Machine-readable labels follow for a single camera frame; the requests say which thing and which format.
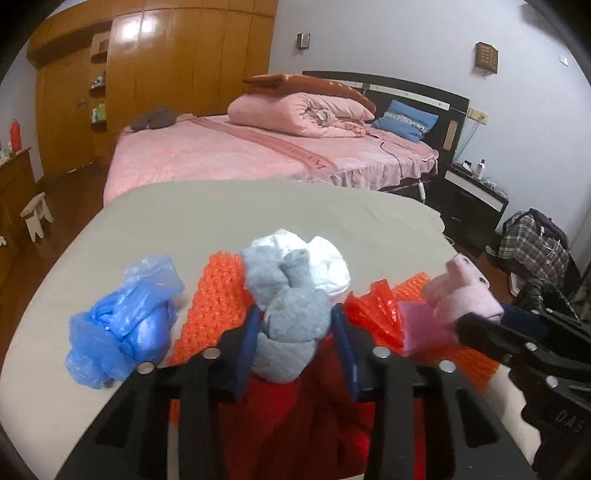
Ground grey cloth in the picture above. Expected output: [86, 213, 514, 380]
[241, 244, 332, 384]

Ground red plastic bag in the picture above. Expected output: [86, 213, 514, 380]
[344, 279, 407, 356]

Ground grey clothes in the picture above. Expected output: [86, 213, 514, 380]
[130, 107, 178, 131]

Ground plaid cloth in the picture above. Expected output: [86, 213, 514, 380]
[499, 210, 571, 289]

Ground black headboard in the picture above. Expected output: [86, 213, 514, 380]
[302, 71, 470, 162]

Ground black nightstand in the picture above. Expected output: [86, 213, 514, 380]
[431, 162, 509, 252]

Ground white cable with controller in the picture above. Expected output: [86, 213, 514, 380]
[379, 134, 439, 204]

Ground pink paper sheet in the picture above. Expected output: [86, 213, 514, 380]
[398, 300, 455, 358]

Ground pink quilt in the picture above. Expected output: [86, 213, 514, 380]
[228, 91, 376, 138]

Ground blue plastic bag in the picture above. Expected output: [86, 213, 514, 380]
[65, 254, 185, 391]

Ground beige tablecloth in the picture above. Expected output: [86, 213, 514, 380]
[0, 179, 539, 480]

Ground blue patterned pillow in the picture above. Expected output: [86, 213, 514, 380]
[372, 99, 438, 141]

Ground pink roll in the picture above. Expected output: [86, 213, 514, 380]
[420, 253, 505, 333]

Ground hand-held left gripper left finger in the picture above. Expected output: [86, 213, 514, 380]
[55, 305, 264, 480]

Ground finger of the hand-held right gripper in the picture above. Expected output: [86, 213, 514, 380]
[501, 277, 591, 344]
[455, 311, 591, 393]

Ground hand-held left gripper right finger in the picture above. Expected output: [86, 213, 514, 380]
[330, 302, 539, 480]

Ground white tissue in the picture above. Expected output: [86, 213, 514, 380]
[252, 228, 351, 298]

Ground purple garment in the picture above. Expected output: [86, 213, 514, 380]
[529, 208, 570, 247]

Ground wooden dresser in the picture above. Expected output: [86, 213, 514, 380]
[0, 148, 38, 250]

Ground bed with pink sheet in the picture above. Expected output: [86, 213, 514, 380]
[104, 113, 439, 204]

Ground brown dotted blanket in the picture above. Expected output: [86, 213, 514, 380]
[243, 74, 376, 114]

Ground white wooden stool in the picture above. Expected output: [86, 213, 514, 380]
[21, 193, 54, 241]

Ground wooden wardrobe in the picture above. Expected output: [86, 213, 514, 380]
[26, 0, 279, 178]

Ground wooden wall calendar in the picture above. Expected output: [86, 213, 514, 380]
[475, 41, 499, 75]

